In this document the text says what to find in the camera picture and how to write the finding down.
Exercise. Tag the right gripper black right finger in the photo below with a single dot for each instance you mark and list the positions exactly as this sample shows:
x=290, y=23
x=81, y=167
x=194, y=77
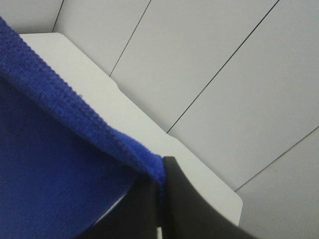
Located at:
x=187, y=215

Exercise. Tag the blue microfibre towel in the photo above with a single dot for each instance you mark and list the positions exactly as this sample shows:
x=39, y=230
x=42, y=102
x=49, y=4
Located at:
x=62, y=168

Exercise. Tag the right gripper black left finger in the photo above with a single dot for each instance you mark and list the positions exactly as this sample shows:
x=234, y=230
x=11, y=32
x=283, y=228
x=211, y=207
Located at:
x=134, y=217

